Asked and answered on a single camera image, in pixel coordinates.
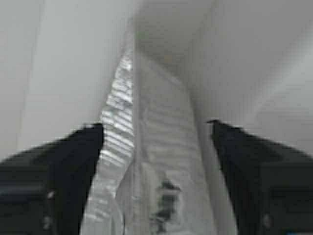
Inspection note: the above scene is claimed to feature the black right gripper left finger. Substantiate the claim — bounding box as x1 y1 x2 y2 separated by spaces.
0 122 104 235

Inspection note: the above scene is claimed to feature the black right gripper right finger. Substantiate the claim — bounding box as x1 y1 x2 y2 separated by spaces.
210 119 313 235

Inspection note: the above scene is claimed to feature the aluminium foil baking pan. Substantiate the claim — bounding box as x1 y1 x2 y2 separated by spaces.
81 23 237 235

